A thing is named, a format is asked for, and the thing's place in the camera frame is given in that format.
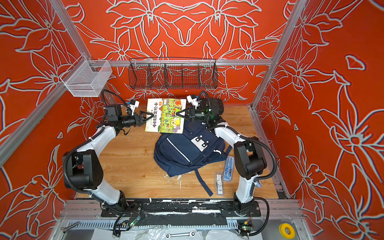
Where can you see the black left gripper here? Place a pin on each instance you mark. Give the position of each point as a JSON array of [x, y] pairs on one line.
[[138, 119]]

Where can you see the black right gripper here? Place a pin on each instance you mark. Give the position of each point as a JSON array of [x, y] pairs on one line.
[[188, 110]]

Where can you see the Chinese history picture book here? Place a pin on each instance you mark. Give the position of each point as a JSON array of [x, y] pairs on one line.
[[165, 119]]

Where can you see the navy blue student backpack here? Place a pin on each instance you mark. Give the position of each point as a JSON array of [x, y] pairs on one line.
[[194, 148]]

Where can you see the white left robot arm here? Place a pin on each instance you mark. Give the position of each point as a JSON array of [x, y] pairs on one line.
[[83, 171]]

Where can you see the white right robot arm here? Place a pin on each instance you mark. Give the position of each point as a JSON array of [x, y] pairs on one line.
[[254, 160]]

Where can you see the blue stationery set pack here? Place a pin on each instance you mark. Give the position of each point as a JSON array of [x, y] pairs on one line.
[[229, 169]]

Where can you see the black plastic tool case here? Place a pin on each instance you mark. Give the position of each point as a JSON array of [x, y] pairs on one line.
[[216, 107]]

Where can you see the clear pencil case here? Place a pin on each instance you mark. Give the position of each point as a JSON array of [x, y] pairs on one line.
[[219, 183]]

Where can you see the silver combination wrench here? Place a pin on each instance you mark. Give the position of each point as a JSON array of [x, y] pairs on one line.
[[189, 234]]

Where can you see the yellow tape roll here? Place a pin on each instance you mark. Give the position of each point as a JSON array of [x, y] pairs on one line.
[[287, 231]]

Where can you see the black wire wall basket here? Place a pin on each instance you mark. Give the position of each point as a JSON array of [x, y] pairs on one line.
[[173, 74]]

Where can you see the white wire wall basket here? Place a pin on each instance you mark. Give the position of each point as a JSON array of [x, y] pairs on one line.
[[84, 79]]

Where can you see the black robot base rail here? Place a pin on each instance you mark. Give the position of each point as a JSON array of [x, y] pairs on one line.
[[220, 207]]

